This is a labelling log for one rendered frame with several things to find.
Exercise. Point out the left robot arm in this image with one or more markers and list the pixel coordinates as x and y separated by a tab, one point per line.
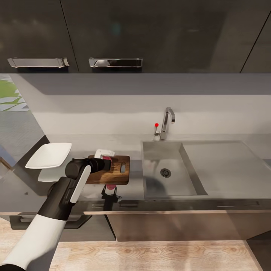
37	246

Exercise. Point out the drop in sink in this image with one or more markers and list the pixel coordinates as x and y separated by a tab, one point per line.
202	169

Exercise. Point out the cutting board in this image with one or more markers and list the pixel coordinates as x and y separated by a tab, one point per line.
114	175

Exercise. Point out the dishwasher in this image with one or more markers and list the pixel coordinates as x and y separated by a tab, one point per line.
78	227

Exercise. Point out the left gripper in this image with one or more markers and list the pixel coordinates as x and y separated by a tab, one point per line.
103	164

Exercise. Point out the cabinet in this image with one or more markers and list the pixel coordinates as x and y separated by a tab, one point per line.
259	58
129	36

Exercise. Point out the fixed window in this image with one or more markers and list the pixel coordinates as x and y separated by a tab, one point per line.
19	129

